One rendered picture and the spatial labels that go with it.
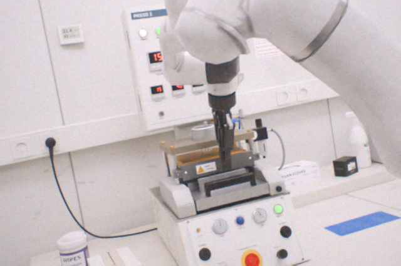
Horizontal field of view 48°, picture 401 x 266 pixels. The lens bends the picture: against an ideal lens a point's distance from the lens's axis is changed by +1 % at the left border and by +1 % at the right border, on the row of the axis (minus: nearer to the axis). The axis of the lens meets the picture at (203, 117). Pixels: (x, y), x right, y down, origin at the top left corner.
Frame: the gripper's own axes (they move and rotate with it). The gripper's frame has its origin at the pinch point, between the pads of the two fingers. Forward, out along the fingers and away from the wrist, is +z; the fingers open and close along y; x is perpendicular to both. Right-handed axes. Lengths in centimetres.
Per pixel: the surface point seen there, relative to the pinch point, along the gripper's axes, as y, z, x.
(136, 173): -55, 31, -20
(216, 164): -5.7, 4.8, -0.9
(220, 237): 12.0, 16.9, -6.8
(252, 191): 5.6, 9.2, 5.8
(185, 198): 3.6, 7.8, -13.4
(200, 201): 5.5, 8.4, -9.7
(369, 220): 6, 31, 46
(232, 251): 15.0, 20.0, -4.4
